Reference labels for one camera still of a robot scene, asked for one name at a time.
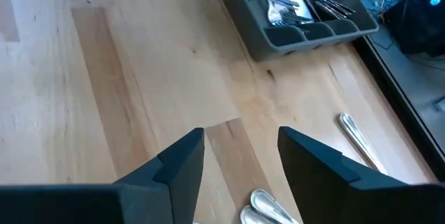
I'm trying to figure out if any dark grey cutlery tray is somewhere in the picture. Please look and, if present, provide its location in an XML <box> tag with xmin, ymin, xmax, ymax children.
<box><xmin>208</xmin><ymin>0</ymin><xmax>380</xmax><ymax>62</ymax></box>

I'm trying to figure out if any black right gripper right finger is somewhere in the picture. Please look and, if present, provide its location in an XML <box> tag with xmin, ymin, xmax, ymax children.
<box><xmin>277</xmin><ymin>126</ymin><xmax>445</xmax><ymax>224</ymax></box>

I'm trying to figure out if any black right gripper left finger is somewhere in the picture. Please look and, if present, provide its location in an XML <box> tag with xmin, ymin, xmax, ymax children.
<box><xmin>0</xmin><ymin>127</ymin><xmax>205</xmax><ymax>224</ymax></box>

